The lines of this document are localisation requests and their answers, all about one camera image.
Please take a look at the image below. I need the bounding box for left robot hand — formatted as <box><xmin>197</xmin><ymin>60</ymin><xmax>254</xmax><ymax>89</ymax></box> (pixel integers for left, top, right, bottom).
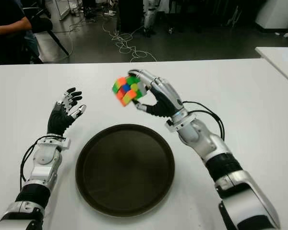
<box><xmin>47</xmin><ymin>87</ymin><xmax>87</xmax><ymax>137</ymax></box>

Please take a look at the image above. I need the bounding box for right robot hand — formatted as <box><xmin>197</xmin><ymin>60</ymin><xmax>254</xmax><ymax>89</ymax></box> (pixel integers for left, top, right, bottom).
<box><xmin>127</xmin><ymin>69</ymin><xmax>189</xmax><ymax>120</ymax></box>

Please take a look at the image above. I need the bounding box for multicoloured Rubik's cube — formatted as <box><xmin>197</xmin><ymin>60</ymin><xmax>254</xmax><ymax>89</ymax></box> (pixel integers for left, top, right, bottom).
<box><xmin>112</xmin><ymin>75</ymin><xmax>148</xmax><ymax>107</ymax></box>

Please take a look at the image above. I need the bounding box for dark brown round plate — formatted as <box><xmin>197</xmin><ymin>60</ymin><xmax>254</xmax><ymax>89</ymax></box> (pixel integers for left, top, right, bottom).
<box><xmin>75</xmin><ymin>123</ymin><xmax>176</xmax><ymax>218</ymax></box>

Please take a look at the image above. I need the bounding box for white humanoid robot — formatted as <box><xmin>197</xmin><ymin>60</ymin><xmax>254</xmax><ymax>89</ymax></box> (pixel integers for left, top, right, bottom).
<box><xmin>143</xmin><ymin>0</ymin><xmax>161</xmax><ymax>38</ymax></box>

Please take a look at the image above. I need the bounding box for black cabinet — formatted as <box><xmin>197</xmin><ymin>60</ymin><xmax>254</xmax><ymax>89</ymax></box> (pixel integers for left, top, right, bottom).
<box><xmin>119</xmin><ymin>0</ymin><xmax>146</xmax><ymax>34</ymax></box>

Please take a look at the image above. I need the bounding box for black chair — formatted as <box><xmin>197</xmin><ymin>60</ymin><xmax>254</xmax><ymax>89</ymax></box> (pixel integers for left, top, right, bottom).
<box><xmin>24</xmin><ymin>7</ymin><xmax>70</xmax><ymax>63</ymax></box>

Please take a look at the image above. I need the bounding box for white panel board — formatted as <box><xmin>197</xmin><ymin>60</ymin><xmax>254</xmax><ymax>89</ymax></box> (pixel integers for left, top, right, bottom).
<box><xmin>45</xmin><ymin>0</ymin><xmax>79</xmax><ymax>21</ymax></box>

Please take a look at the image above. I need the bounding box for seated person in black shirt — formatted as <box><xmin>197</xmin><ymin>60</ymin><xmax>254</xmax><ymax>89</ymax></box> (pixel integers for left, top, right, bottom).
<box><xmin>0</xmin><ymin>0</ymin><xmax>43</xmax><ymax>65</ymax></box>

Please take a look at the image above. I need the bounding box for white side table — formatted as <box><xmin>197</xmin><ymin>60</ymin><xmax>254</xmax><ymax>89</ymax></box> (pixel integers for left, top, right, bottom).
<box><xmin>255</xmin><ymin>46</ymin><xmax>288</xmax><ymax>88</ymax></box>

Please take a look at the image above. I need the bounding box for white machine housing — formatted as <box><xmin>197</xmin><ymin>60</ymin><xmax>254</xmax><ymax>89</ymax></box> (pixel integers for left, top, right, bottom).
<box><xmin>255</xmin><ymin>0</ymin><xmax>288</xmax><ymax>33</ymax></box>

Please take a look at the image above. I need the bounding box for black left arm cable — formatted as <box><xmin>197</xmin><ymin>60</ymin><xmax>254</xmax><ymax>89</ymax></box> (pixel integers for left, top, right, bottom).
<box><xmin>19</xmin><ymin>135</ymin><xmax>63</xmax><ymax>190</ymax></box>

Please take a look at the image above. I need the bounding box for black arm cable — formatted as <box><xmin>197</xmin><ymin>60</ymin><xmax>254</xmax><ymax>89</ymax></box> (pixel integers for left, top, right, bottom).
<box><xmin>19</xmin><ymin>135</ymin><xmax>63</xmax><ymax>190</ymax></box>
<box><xmin>182</xmin><ymin>101</ymin><xmax>225</xmax><ymax>139</ymax></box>

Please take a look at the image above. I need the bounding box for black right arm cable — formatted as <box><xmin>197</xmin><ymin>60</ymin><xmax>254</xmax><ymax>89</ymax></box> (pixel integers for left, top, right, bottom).
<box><xmin>182</xmin><ymin>101</ymin><xmax>225</xmax><ymax>139</ymax></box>

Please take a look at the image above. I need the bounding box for white floor cable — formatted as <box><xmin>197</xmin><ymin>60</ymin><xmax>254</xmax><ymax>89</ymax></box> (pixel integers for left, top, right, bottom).
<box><xmin>102</xmin><ymin>11</ymin><xmax>158</xmax><ymax>63</ymax></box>

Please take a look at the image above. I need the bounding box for metal folding frame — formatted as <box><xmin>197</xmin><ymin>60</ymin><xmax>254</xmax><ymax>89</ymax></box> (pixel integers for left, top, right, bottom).
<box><xmin>227</xmin><ymin>4</ymin><xmax>241</xmax><ymax>28</ymax></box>

